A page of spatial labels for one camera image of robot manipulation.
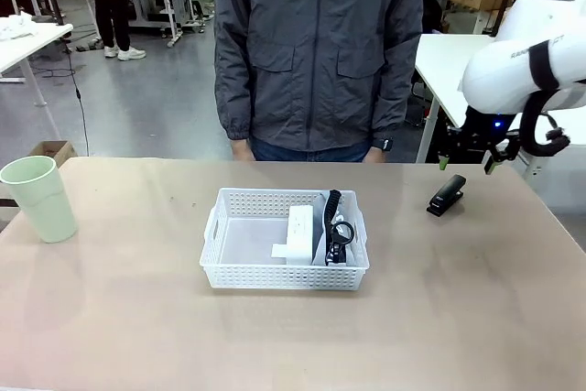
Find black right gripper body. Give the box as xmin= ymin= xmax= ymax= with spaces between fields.
xmin=446 ymin=106 xmax=523 ymax=158

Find pale green plastic cup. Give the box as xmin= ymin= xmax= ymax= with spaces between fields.
xmin=0 ymin=156 xmax=79 ymax=244

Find white perforated plastic basket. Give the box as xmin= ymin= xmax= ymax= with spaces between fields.
xmin=199 ymin=187 xmax=371 ymax=292

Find person's right hand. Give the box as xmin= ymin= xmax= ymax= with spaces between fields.
xmin=230 ymin=136 xmax=255 ymax=162

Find black stapler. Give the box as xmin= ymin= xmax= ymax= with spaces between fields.
xmin=426 ymin=174 xmax=467 ymax=218

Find plain white table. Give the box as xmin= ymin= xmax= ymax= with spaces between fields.
xmin=414 ymin=33 xmax=532 ymax=168

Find person in grey jacket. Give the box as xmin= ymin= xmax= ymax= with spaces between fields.
xmin=213 ymin=0 xmax=427 ymax=164

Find white box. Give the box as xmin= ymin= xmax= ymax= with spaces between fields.
xmin=270 ymin=205 xmax=315 ymax=266

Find small cardboard box on floor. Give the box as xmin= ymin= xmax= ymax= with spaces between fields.
xmin=27 ymin=140 xmax=78 ymax=168

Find white table with cloth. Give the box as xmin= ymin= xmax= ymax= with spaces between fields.
xmin=0 ymin=22 xmax=74 ymax=108

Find crumpled white cloth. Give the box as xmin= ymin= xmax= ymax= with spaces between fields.
xmin=0 ymin=14 xmax=40 ymax=40

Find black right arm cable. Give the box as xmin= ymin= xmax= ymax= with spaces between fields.
xmin=521 ymin=88 xmax=571 ymax=157

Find black braided strap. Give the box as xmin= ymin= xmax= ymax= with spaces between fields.
xmin=322 ymin=189 xmax=342 ymax=245

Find black floor cable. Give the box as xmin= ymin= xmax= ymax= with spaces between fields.
xmin=63 ymin=40 xmax=92 ymax=157

